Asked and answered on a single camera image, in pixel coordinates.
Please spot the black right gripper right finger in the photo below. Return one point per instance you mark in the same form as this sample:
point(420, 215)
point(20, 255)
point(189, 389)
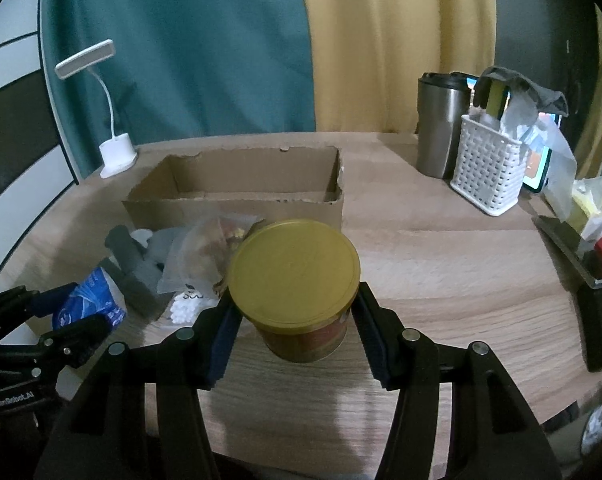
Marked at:
point(493, 432)

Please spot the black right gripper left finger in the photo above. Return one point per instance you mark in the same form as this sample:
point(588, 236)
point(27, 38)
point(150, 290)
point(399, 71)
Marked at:
point(137, 415)

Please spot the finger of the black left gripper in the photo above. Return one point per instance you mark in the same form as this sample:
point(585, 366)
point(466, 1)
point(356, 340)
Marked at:
point(73, 345)
point(17, 305)

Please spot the grey socks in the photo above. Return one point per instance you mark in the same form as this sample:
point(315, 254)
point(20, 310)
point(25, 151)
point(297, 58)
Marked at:
point(138, 269)

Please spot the bag of cotton swabs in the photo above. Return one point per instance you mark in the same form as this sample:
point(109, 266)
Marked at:
point(185, 307)

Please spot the clear bag of snacks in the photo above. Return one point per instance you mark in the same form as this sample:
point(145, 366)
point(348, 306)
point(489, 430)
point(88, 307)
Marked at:
point(200, 254)

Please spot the yellow lidded red can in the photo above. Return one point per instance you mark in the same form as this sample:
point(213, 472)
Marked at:
point(295, 281)

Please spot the white desk lamp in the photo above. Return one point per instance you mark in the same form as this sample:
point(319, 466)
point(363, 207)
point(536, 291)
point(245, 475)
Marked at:
point(118, 153)

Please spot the crumpled clear plastic bag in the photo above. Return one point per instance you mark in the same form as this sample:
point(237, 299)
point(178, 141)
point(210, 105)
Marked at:
point(578, 202)

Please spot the brown cardboard box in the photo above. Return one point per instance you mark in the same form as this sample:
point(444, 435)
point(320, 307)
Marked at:
point(271, 184)

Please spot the white perforated plastic basket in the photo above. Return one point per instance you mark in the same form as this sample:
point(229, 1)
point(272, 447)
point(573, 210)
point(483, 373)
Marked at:
point(489, 168)

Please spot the teal curtain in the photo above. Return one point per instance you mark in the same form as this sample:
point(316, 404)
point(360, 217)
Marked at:
point(182, 69)

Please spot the dark grey cloth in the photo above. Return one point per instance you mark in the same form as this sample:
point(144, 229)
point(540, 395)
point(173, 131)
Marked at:
point(546, 100)

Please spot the steel travel mug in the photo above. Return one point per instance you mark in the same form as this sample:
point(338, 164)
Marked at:
point(441, 102)

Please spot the yellow curtain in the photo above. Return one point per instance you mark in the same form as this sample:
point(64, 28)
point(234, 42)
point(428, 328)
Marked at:
point(368, 56)

